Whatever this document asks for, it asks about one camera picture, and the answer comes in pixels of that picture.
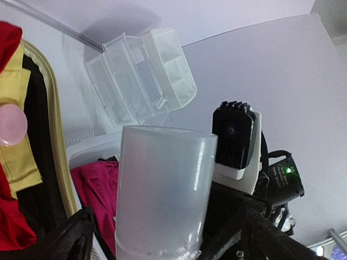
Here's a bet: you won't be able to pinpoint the clear pink plastic bottle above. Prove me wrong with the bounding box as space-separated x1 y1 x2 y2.
115 126 217 259

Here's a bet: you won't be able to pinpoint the pale green hard-shell suitcase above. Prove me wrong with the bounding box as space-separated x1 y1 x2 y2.
21 40 79 223

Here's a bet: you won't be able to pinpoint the yellow folded garment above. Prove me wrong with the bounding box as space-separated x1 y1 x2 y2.
1 45 42 199

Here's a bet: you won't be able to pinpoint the pink round container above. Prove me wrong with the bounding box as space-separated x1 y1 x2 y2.
1 103 28 147

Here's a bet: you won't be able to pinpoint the magenta garment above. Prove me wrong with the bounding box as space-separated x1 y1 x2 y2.
70 160 119 257

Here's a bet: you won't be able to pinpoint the white plastic drawer organizer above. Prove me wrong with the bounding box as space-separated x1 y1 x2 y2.
85 27 197 132

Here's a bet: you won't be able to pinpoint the red folded garment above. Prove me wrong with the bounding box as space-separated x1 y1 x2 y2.
1 22 42 251

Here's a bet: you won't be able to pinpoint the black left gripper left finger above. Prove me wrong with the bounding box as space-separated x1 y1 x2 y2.
1 207 94 259

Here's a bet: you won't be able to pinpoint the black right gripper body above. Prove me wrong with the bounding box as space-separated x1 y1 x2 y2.
211 150 306 233

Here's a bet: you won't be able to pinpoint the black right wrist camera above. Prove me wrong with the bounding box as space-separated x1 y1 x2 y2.
212 101 259 180

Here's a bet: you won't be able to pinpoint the white perforated plastic basket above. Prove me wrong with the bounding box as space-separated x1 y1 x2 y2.
65 128 121 211

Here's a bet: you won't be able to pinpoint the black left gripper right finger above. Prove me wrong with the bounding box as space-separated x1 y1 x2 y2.
199 205 325 259

